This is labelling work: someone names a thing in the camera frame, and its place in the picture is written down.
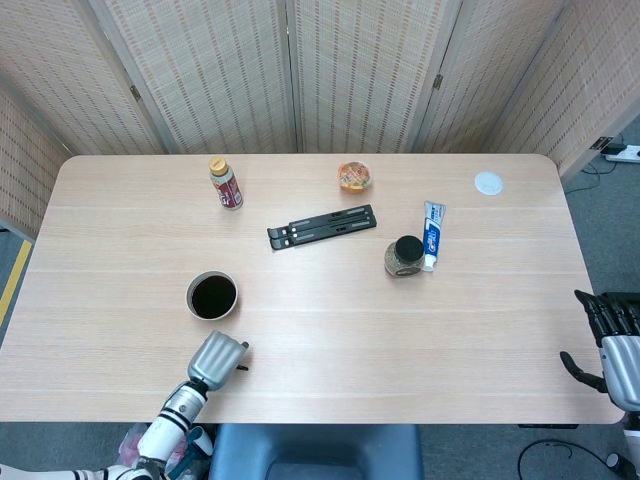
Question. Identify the orange fruit jelly cup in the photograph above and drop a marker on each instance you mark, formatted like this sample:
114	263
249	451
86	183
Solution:
354	176

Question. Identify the glass spice jar black lid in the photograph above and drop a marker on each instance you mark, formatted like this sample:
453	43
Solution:
404	255

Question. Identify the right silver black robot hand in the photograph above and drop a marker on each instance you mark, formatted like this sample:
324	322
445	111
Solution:
620	365

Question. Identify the brass screen hinge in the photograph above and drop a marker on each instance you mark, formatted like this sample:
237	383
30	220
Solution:
134	92
438	82

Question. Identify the pink white plastic bag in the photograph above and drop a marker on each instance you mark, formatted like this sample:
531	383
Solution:
131	445

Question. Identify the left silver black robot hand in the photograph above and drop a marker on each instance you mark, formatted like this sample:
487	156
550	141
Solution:
215	360

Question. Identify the white round table grommet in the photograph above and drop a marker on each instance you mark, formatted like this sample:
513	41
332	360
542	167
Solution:
489	183

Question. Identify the white blue toothpaste tube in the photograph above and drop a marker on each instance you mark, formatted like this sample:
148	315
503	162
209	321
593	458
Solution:
432	235

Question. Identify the white paper cup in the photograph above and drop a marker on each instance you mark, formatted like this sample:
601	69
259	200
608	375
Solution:
202	441

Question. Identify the dark blue grey chair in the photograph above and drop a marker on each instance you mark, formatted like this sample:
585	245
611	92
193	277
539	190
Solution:
320	450

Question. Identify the white power strip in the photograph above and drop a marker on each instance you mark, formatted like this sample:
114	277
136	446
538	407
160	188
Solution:
625	154

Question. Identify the coffee bottle with yellow cap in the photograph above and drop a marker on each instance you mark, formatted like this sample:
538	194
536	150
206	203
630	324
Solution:
227	190

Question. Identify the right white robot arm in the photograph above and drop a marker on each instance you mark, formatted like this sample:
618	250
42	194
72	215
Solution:
634	430

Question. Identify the black folding laptop stand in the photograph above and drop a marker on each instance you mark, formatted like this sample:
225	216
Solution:
320	227

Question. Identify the yellow floor tape strip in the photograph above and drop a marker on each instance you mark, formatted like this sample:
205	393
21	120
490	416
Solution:
15	280

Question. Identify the white cup of coffee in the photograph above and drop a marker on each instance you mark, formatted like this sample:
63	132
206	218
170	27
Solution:
212	297

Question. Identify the bamboo folding screen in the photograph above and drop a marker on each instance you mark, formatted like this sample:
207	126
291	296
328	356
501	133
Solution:
225	75

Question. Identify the black round floor device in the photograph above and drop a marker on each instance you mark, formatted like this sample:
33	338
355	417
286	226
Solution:
615	461

